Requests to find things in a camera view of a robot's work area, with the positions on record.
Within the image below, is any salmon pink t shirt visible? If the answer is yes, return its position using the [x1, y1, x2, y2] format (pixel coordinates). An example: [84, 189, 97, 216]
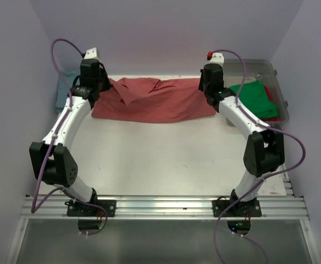
[91, 78, 216, 123]

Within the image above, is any clear plastic bin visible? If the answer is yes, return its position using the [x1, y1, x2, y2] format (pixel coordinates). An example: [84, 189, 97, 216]
[223, 59, 289, 128]

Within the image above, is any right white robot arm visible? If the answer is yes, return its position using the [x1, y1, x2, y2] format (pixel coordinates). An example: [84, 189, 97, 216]
[199, 63, 285, 217]

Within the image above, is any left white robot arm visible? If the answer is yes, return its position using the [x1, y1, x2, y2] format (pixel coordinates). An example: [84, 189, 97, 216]
[29, 58, 112, 212]

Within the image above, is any blue folded t shirt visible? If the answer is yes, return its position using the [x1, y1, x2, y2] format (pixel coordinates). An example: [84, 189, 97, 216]
[56, 70, 80, 113]

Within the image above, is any green folded t shirt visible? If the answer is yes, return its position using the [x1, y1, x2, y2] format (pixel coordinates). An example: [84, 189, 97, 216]
[239, 80, 279, 121]

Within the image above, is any red folded t shirt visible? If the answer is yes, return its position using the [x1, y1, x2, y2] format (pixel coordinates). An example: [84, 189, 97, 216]
[263, 86, 280, 123]

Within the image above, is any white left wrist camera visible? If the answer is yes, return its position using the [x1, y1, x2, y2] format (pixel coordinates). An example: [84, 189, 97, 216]
[83, 47, 99, 60]

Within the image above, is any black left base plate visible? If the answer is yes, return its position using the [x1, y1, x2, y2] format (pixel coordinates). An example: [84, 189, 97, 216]
[64, 200, 117, 217]

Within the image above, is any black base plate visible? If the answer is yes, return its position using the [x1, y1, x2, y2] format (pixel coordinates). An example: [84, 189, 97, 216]
[64, 200, 117, 217]
[212, 199, 262, 217]

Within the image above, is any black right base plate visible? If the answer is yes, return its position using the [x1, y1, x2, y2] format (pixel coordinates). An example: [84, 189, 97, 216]
[212, 199, 262, 217]

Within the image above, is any aluminium mounting rail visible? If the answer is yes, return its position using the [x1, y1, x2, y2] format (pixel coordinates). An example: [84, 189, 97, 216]
[20, 195, 309, 220]

